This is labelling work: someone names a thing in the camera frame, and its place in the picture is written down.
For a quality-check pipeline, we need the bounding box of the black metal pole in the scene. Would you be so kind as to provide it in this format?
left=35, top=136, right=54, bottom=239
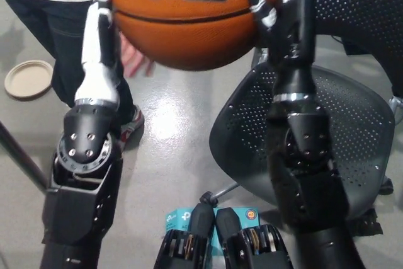
left=0, top=120, right=50, bottom=195

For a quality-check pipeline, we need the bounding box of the orange Wilson basketball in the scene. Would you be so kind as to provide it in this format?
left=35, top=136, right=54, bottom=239
left=106, top=0, right=284, bottom=71

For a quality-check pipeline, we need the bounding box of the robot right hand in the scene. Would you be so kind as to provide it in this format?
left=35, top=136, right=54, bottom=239
left=245, top=0, right=317, bottom=101

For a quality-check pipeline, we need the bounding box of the person bare hand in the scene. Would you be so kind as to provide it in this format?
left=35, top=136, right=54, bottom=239
left=121, top=34, right=157, bottom=78

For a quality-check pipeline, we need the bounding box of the red and white sneaker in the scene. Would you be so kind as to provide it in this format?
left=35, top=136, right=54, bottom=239
left=118, top=104, right=145, bottom=152

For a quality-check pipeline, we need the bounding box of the teal TP-Link box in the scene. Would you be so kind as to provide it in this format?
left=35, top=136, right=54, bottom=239
left=165, top=207, right=261, bottom=259

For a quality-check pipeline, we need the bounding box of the black perforated office chair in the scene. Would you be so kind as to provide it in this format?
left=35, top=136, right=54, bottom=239
left=200, top=0, right=403, bottom=241

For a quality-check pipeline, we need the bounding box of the beige paper plate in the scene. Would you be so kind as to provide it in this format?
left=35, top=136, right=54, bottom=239
left=4, top=60, right=53, bottom=101

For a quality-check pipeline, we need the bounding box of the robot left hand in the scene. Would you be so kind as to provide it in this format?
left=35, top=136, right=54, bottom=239
left=74, top=0, right=122, bottom=108

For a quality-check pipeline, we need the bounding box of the person in grey shirt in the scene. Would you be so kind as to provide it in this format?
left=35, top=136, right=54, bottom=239
left=0, top=0, right=137, bottom=125

